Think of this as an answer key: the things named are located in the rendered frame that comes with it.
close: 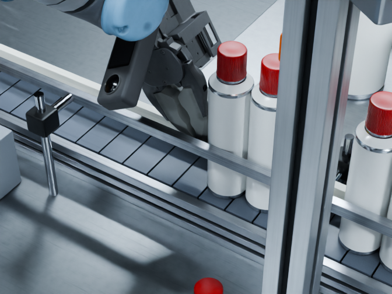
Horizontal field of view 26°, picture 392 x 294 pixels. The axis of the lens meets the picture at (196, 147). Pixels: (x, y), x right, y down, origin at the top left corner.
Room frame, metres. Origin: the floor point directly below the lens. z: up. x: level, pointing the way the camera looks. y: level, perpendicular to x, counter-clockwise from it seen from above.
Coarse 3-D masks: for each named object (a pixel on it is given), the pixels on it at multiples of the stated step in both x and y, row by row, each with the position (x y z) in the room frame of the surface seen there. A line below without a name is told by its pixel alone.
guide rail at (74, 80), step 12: (0, 48) 1.01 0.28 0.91; (12, 48) 1.01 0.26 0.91; (12, 60) 1.00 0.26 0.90; (24, 60) 0.99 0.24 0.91; (36, 60) 0.98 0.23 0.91; (48, 72) 0.96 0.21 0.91; (60, 72) 0.95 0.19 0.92; (72, 84) 0.94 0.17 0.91; (84, 84) 0.93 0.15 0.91; (96, 84) 0.93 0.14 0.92; (96, 96) 0.92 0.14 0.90; (132, 108) 0.88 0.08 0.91; (144, 108) 0.87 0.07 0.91; (156, 120) 0.86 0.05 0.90; (336, 192) 0.72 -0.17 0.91
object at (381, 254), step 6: (390, 204) 0.64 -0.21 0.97; (390, 210) 0.64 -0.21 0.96; (390, 216) 0.64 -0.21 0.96; (384, 240) 0.64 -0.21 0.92; (390, 240) 0.63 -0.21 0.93; (384, 246) 0.64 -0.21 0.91; (390, 246) 0.63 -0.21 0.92; (384, 252) 0.63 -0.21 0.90; (390, 252) 0.63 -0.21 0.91; (384, 258) 0.63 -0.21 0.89; (390, 258) 0.63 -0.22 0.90; (384, 264) 0.63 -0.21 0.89; (390, 264) 0.63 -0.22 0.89; (390, 270) 0.62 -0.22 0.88
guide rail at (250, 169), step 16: (0, 64) 0.91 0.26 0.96; (16, 64) 0.91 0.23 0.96; (32, 80) 0.88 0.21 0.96; (48, 80) 0.87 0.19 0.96; (80, 96) 0.84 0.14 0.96; (112, 112) 0.81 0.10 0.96; (128, 112) 0.81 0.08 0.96; (144, 128) 0.79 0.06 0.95; (160, 128) 0.78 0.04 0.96; (176, 144) 0.76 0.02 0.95; (192, 144) 0.75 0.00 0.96; (208, 144) 0.75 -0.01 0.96; (224, 160) 0.72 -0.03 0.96; (240, 160) 0.72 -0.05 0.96; (256, 176) 0.70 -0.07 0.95; (336, 208) 0.65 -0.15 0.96; (352, 208) 0.64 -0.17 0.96; (368, 224) 0.63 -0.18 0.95; (384, 224) 0.62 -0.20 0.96
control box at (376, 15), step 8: (352, 0) 0.53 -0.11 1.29; (360, 0) 0.52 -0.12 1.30; (368, 0) 0.51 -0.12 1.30; (376, 0) 0.50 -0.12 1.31; (384, 0) 0.50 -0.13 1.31; (360, 8) 0.52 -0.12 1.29; (368, 8) 0.51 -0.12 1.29; (376, 8) 0.50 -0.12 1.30; (384, 8) 0.50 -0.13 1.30; (368, 16) 0.51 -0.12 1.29; (376, 16) 0.50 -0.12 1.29; (384, 16) 0.50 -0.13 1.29
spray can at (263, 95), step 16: (272, 64) 0.74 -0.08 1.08; (272, 80) 0.73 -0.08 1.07; (256, 96) 0.73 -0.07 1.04; (272, 96) 0.73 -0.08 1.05; (256, 112) 0.73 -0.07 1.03; (272, 112) 0.72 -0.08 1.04; (256, 128) 0.72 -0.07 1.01; (272, 128) 0.72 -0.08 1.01; (256, 144) 0.72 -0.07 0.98; (272, 144) 0.72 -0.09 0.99; (256, 160) 0.72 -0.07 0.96; (256, 192) 0.72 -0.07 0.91; (256, 208) 0.72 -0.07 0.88
